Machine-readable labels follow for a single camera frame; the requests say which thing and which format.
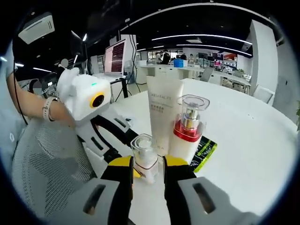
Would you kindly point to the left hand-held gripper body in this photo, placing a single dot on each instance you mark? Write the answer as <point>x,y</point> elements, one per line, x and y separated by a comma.
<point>82,93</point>

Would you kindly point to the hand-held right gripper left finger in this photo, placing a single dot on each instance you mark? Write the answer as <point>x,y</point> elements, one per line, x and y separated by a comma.
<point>117,187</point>

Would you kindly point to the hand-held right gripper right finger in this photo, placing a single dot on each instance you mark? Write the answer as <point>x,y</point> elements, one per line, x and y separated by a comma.
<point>182,187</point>

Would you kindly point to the small clear glass jar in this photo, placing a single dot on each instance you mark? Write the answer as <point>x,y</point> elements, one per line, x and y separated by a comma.
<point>145,173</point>

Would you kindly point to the green black skincare sachet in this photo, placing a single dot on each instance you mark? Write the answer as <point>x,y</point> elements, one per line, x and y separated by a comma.
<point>204,152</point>

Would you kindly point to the red-collared pump skincare bottle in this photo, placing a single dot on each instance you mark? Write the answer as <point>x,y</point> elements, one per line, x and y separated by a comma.
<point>182,145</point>

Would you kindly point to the white skincare tube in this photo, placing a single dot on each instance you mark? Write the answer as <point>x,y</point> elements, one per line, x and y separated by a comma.
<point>161,112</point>

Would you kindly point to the person's left hand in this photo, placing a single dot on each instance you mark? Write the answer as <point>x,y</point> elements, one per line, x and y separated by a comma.
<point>64,114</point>

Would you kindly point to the beige wristwatch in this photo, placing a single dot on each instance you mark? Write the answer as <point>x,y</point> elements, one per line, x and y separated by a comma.
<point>49,109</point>

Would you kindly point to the black laptop stand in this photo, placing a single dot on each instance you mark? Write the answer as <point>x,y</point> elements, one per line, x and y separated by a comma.
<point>125,87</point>

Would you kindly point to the white laptop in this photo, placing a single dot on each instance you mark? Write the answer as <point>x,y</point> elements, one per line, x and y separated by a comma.
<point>114,56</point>

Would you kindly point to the grey mesh office chair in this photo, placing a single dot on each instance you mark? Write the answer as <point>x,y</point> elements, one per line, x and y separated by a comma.
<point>47,159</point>

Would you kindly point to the long white workbench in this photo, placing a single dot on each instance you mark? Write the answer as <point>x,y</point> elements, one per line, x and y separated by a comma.
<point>164,70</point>

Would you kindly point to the ceiling air conditioner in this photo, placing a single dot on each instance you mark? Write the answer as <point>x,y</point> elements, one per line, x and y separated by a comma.
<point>36,29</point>

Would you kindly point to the person's light grey shirt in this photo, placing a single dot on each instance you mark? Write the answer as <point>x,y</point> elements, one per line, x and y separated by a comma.
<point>9,131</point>

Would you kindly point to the blue box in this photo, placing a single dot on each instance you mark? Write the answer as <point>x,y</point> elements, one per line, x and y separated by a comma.
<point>180,63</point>

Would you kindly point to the white frame chair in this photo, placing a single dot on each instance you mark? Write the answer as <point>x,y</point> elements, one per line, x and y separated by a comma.
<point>263,93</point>

